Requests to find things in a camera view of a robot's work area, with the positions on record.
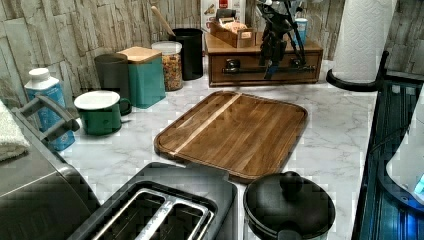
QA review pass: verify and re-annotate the clear cereal jar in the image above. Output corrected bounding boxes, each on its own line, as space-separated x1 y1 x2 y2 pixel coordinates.
152 41 182 91

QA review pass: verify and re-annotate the white striped dish towel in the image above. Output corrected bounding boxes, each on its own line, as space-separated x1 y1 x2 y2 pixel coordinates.
0 102 30 161

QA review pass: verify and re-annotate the black drawer handle bar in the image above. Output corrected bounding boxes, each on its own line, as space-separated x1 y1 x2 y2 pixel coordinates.
222 59 316 74

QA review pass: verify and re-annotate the stainless toaster oven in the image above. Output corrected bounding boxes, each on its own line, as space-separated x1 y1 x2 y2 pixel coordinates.
0 99 100 240

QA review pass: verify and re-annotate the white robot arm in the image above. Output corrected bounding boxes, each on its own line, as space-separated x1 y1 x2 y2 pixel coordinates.
327 0 423 205

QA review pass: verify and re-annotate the black utensil holder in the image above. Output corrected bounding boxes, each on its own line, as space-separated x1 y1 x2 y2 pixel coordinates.
169 28 203 81

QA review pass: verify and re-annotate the blue spice shaker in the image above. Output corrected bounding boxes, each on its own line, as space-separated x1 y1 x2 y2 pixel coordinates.
295 18 308 44

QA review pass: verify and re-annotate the black paper towel holder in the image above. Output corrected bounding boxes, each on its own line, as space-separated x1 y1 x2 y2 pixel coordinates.
326 50 389 92

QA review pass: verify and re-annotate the paper towel roll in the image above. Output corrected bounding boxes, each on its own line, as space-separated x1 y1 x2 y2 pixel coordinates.
332 0 397 83

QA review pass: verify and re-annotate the dark grey canister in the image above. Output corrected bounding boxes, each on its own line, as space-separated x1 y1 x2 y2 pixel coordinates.
94 53 129 98

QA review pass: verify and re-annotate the black two-slot toaster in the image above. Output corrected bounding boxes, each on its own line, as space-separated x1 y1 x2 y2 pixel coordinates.
66 162 238 240

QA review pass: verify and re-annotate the wooden drawer box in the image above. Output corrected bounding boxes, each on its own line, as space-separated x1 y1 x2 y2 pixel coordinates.
204 32 324 88

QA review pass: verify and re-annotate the green enamel mug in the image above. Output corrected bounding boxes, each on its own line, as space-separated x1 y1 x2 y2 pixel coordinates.
74 90 132 136

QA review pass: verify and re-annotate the blue bottle white cap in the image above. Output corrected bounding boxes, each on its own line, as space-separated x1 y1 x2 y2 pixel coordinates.
24 68 66 132

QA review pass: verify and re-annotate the orange stash tea packet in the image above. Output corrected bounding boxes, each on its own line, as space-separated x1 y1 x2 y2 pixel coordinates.
224 22 252 39

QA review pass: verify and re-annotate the wooden spatula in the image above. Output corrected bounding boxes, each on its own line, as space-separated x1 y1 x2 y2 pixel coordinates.
151 6 176 37

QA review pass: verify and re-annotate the wooden cutting board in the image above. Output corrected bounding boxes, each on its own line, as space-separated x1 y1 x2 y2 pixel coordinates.
154 91 308 182

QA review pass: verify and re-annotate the teal canister wooden lid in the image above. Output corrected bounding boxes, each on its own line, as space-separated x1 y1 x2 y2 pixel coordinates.
121 46 166 109

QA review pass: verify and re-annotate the oat bar box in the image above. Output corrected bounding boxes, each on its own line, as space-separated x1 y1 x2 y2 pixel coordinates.
200 0 246 32

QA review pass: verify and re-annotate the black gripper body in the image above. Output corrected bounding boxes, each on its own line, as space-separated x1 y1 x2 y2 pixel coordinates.
256 0 296 80

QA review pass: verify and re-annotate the wooden tea box tray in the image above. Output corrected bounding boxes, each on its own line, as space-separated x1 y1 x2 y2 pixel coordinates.
210 22 256 48

